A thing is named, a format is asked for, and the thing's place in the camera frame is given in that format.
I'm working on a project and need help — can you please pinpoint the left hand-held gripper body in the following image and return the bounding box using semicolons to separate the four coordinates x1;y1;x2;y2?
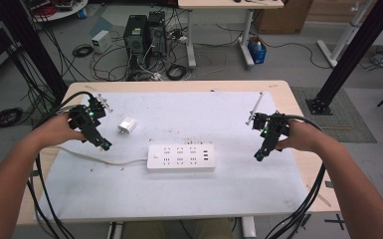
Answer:
68;97;113;152

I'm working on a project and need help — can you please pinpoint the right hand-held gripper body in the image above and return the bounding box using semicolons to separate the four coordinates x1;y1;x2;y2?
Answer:
254;111;290;163

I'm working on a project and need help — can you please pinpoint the person's right hand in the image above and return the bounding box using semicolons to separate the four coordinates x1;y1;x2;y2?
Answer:
275;119;328;155

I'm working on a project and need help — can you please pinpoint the person's left hand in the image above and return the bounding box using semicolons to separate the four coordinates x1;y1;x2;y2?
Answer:
33;112;88;149

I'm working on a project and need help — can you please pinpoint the thin grey metal rod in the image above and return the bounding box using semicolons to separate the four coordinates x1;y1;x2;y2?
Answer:
249;92;266;118

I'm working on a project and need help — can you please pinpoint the white power adapter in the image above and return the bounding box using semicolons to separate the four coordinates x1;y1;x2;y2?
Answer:
117;116;138;135

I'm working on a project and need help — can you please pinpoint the small white box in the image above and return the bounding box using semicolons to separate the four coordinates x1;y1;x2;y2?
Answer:
91;29;113;54

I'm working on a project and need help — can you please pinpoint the blue box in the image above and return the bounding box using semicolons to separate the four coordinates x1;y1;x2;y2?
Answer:
247;35;268;65

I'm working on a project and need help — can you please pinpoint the grey floor mat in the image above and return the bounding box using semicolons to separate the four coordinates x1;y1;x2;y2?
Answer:
289;86;378;144

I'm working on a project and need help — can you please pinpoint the black computer tower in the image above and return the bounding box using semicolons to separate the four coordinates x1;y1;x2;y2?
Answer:
122;14;148;56
145;10;167;59

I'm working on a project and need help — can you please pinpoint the round white table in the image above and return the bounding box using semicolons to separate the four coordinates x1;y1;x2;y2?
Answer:
23;0;90;24

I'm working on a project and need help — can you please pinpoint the brown cardboard box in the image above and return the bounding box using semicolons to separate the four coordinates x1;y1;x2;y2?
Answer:
254;0;313;35

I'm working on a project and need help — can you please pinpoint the white table mat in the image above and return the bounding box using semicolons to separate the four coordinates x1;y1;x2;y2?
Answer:
38;91;309;223

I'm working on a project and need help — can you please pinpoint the white metal stand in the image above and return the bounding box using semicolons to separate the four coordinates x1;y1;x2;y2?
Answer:
316;0;377;69

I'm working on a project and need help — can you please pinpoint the white-legged wooden desk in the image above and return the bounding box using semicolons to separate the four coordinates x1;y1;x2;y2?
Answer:
177;0;286;71

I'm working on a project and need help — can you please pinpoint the white power strip cable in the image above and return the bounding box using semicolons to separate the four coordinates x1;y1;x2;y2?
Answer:
55;144;149;166

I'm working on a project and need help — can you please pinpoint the coiled black cable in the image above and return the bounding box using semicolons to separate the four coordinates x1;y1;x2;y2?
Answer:
165;63;191;82
0;107;25;130
72;43;95;59

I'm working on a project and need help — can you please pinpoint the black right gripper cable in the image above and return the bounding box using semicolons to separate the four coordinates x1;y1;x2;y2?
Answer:
264;114;326;239

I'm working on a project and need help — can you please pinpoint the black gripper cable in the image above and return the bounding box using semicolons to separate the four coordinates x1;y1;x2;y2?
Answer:
264;114;326;239
26;91;96;239

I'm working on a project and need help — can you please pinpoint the black aluminium frame post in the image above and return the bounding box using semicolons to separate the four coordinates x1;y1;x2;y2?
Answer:
0;0;69;101
305;0;383;117

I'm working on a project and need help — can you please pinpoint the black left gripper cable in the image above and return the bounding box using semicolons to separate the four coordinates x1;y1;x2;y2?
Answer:
26;91;96;239

